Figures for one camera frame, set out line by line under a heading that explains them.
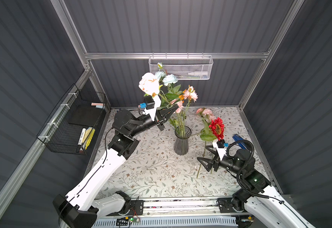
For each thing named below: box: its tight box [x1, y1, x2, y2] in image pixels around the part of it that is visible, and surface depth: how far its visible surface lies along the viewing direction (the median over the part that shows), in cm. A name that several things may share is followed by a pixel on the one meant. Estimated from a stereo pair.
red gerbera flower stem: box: [191, 116, 225, 142], surface depth 61 cm
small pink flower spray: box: [182, 85, 199, 135], surface depth 71 cm
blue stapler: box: [232, 133, 249, 151], surface depth 98 cm
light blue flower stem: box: [155, 62, 183, 99], surface depth 74 cm
